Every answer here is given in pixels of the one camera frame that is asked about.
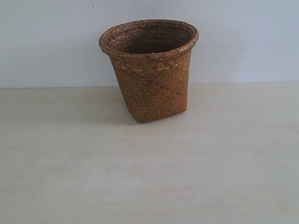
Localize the brown woven wicker basket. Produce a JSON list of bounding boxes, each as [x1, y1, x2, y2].
[[99, 19, 199, 123]]

